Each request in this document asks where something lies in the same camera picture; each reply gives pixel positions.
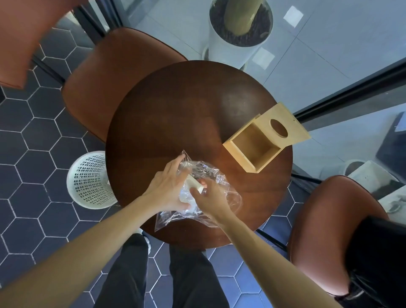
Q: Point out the white plant pot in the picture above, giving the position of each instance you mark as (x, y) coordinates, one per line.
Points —
(228, 54)

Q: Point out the white tissue pack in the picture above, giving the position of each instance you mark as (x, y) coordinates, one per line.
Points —
(194, 184)

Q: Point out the black garment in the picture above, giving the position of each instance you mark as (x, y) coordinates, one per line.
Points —
(380, 260)

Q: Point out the dark grey window frame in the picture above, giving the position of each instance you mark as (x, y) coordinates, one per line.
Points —
(349, 98)

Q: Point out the person's right forearm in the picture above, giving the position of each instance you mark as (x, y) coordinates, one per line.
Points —
(279, 269)

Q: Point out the brown leather chair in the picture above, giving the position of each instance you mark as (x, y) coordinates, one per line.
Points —
(111, 79)
(323, 228)

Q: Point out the white perforated plastic basket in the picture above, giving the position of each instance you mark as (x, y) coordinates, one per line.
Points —
(85, 184)

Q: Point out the light wooden box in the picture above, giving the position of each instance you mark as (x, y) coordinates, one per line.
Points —
(253, 149)

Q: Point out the person's black trousers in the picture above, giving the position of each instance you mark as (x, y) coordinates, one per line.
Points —
(127, 279)

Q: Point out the white metal stand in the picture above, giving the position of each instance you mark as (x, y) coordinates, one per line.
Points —
(393, 206)

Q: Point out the white rectangular box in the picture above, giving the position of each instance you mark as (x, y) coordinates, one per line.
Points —
(371, 177)

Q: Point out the dark grey plinth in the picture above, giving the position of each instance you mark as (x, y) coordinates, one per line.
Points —
(393, 149)

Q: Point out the person's left hand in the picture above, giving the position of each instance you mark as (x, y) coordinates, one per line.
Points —
(165, 190)

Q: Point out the person's right hand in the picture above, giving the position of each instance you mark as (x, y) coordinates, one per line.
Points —
(214, 203)

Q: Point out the clear plastic bag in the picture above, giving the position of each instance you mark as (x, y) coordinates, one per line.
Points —
(228, 196)

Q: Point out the person's left forearm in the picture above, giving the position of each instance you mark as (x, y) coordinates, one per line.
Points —
(79, 254)

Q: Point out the person's white shoe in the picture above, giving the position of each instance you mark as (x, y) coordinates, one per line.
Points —
(147, 242)

